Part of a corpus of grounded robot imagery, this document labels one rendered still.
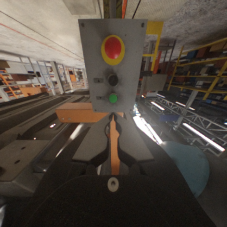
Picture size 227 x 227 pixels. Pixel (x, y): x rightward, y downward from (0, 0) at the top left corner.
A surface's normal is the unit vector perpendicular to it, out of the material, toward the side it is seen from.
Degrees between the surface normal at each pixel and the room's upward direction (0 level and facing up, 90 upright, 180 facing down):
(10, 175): 180
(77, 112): 90
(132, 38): 90
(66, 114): 90
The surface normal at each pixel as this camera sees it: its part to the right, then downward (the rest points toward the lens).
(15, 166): 0.00, -0.88
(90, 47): 0.00, 0.48
